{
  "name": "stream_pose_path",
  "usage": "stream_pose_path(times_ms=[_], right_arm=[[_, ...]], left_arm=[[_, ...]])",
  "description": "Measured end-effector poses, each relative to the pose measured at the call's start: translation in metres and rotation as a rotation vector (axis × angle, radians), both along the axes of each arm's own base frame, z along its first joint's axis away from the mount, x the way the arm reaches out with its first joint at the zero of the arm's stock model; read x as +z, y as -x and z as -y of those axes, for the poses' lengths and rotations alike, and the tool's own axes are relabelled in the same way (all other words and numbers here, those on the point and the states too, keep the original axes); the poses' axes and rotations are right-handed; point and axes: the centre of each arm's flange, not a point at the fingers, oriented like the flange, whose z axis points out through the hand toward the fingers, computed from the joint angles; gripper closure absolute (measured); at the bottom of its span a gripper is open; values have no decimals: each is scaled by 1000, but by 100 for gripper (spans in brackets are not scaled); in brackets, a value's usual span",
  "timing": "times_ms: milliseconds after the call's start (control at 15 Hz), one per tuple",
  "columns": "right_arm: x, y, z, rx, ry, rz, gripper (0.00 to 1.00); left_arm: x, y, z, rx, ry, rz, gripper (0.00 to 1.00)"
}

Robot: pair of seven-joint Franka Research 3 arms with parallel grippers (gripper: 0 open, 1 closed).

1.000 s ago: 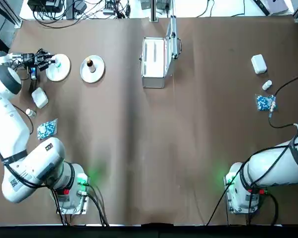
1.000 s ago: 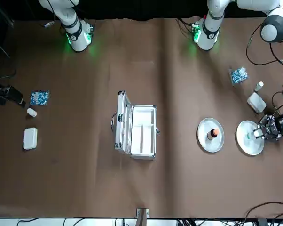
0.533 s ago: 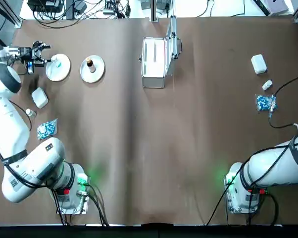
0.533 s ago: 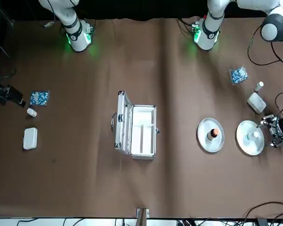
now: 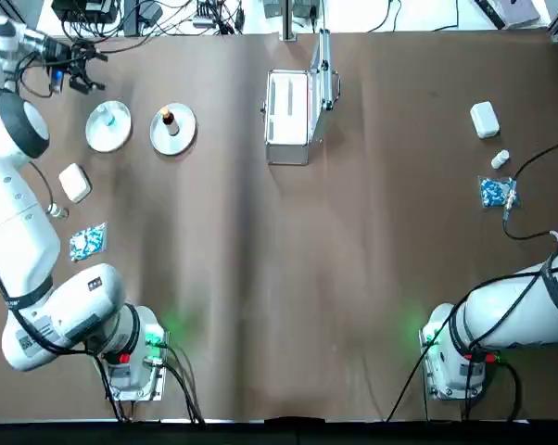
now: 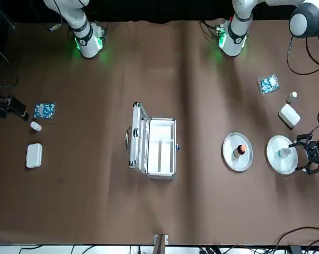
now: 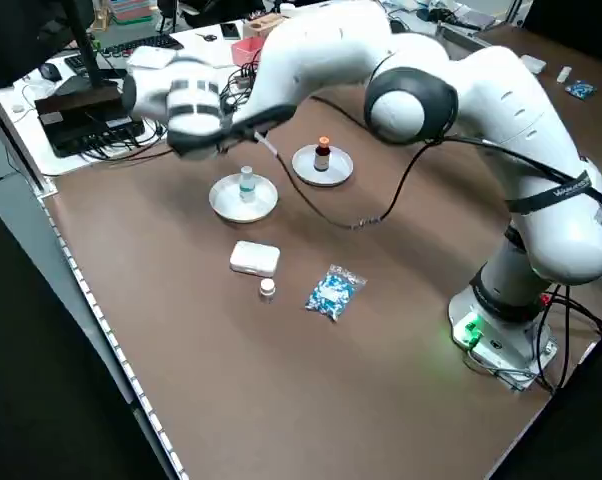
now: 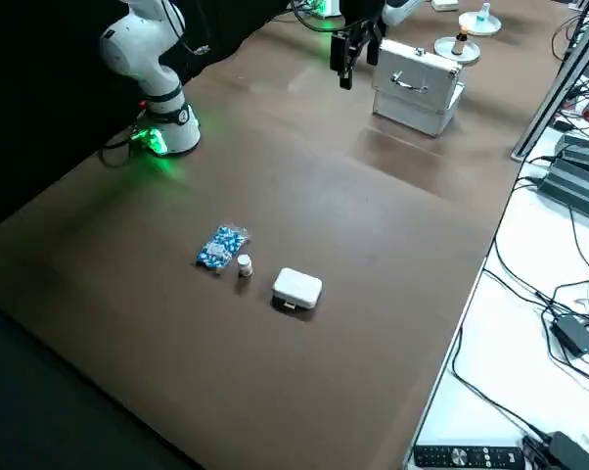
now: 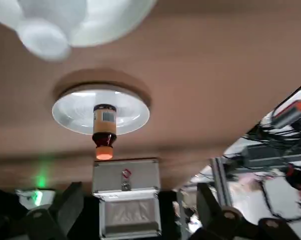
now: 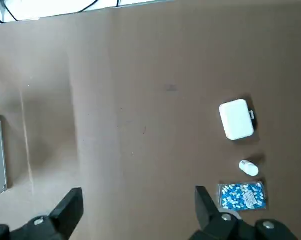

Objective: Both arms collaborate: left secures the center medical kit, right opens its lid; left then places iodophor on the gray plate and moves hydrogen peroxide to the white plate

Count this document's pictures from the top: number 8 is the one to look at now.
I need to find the bag of blue white capsules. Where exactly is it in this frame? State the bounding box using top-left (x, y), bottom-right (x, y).
top-left (194, 223), bottom-right (251, 272)

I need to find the white round plate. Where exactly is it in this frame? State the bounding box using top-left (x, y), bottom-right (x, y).
top-left (459, 10), bottom-right (502, 37)

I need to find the black remote control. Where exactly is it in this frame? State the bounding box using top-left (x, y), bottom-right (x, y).
top-left (414, 444), bottom-right (526, 470)

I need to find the gray round plate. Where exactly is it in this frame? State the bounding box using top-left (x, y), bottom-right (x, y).
top-left (433, 36), bottom-right (482, 66)

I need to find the black finned power supply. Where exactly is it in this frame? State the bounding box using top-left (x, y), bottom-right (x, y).
top-left (552, 132), bottom-right (589, 170)
top-left (540, 157), bottom-right (589, 222)

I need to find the silver aluminium medical kit case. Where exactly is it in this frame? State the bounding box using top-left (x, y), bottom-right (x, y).
top-left (371, 38), bottom-right (468, 138)

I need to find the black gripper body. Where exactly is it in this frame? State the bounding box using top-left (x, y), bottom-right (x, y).
top-left (341, 0), bottom-right (386, 34)

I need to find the aluminium upright post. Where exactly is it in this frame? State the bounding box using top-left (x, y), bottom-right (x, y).
top-left (512, 0), bottom-right (589, 161)

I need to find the black cable with metal connector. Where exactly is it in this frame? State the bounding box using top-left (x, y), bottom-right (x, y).
top-left (159, 0), bottom-right (212, 56)

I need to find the black laptop power brick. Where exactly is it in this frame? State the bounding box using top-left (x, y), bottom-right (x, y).
top-left (552, 313), bottom-right (589, 357)
top-left (522, 430), bottom-right (589, 470)

